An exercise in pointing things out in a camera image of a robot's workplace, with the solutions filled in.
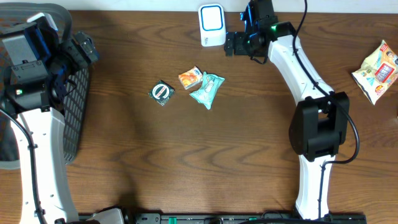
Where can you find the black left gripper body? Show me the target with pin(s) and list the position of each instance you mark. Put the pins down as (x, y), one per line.
(86, 47)

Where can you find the dark snack packet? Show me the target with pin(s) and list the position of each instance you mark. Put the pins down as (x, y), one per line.
(161, 92)

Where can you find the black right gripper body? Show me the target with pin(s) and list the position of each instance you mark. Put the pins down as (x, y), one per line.
(240, 41)

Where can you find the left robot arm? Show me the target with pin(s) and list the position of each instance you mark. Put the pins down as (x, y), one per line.
(42, 66)

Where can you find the yellow snack packet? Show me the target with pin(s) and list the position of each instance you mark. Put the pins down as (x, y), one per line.
(377, 72)

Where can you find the orange snack packet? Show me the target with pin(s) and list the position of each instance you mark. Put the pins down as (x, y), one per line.
(191, 77)

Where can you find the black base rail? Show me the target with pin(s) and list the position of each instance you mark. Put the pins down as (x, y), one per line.
(117, 216)

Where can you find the white barcode scanner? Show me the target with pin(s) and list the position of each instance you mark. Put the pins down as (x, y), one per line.
(212, 25)

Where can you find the grey plastic mesh basket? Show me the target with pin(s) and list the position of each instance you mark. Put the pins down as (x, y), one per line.
(14, 13)

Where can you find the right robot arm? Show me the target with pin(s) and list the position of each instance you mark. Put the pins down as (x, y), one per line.
(318, 127)

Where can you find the light green snack packet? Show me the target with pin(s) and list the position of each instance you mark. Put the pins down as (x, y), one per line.
(207, 92)

